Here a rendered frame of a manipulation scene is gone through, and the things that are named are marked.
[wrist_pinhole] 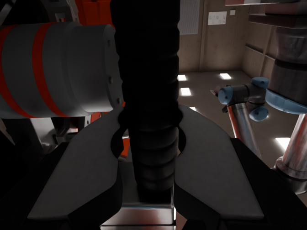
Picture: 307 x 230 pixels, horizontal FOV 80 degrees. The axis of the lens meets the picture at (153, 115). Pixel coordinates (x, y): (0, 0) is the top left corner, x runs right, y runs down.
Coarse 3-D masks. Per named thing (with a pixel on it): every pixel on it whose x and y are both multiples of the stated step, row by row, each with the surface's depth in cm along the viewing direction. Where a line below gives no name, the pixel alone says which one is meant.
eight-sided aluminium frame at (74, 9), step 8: (48, 0) 43; (56, 0) 43; (64, 0) 43; (72, 0) 45; (48, 8) 45; (56, 8) 45; (64, 8) 45; (72, 8) 45; (48, 16) 46; (56, 16) 46; (64, 16) 46; (72, 16) 46; (64, 120) 51; (72, 120) 52; (80, 120) 51; (88, 120) 53; (72, 128) 52; (80, 128) 50
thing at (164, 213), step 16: (128, 176) 17; (128, 192) 15; (144, 192) 15; (160, 192) 15; (128, 208) 14; (144, 208) 14; (160, 208) 14; (112, 224) 15; (128, 224) 15; (144, 224) 15; (160, 224) 15
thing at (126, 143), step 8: (88, 0) 65; (96, 0) 65; (104, 0) 65; (88, 8) 66; (96, 8) 66; (104, 8) 66; (88, 16) 68; (96, 16) 68; (104, 16) 67; (88, 24) 69; (96, 24) 69; (104, 24) 69; (112, 24) 69; (128, 144) 97
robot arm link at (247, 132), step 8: (224, 88) 79; (232, 88) 78; (240, 88) 79; (248, 88) 79; (224, 96) 78; (232, 96) 78; (240, 96) 78; (248, 96) 79; (232, 104) 78; (240, 104) 77; (232, 112) 78; (240, 112) 76; (232, 120) 79; (240, 120) 76; (248, 120) 76; (240, 128) 75; (248, 128) 75; (240, 136) 75; (248, 136) 74; (248, 144) 74; (256, 144) 74; (256, 152) 73
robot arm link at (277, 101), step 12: (276, 72) 50; (288, 72) 47; (300, 72) 45; (276, 84) 50; (288, 84) 48; (300, 84) 46; (276, 96) 51; (288, 96) 49; (300, 96) 48; (276, 108) 53; (288, 108) 50; (300, 108) 49
